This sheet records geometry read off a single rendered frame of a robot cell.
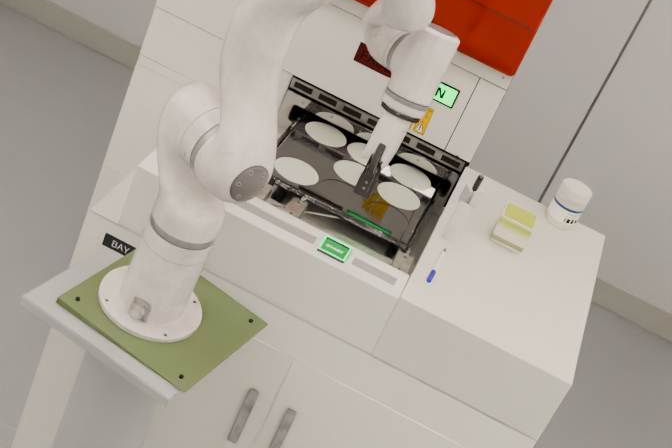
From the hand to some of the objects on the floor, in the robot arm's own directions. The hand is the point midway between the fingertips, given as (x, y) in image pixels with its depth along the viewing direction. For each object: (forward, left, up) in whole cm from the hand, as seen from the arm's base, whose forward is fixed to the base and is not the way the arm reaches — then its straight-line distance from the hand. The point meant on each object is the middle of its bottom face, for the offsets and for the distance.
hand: (365, 185), depth 229 cm
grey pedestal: (-38, +21, -112) cm, 120 cm away
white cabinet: (+23, -5, -112) cm, 115 cm away
